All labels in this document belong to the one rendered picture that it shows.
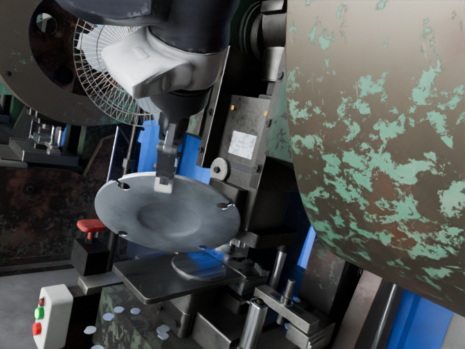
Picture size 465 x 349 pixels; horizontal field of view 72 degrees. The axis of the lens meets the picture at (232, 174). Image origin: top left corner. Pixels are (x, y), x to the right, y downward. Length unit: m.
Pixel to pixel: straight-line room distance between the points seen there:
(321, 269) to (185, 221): 0.40
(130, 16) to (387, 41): 0.20
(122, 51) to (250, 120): 0.40
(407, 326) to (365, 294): 0.95
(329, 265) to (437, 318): 1.02
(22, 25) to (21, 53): 0.12
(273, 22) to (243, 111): 0.19
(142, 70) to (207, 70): 0.07
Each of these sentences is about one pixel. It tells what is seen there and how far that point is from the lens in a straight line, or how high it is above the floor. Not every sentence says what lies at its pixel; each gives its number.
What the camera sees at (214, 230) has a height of 0.88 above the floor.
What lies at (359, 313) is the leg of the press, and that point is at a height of 0.72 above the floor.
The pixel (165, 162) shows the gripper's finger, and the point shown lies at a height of 1.03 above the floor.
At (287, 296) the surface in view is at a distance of 0.74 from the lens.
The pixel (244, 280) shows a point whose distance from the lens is 0.75.
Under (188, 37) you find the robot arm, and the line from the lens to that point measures 0.34.
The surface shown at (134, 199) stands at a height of 0.93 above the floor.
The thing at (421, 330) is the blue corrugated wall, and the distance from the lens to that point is 1.87.
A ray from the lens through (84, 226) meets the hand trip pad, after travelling 0.92.
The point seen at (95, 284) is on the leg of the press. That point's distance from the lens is 0.90.
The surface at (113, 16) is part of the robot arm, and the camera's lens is 0.32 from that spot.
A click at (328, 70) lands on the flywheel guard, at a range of 0.28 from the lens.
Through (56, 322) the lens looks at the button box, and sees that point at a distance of 0.90.
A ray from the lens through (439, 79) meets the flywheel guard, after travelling 0.25.
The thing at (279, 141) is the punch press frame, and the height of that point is 1.09.
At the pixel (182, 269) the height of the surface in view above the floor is 0.78.
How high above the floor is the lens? 1.09
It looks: 8 degrees down
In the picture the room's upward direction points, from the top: 14 degrees clockwise
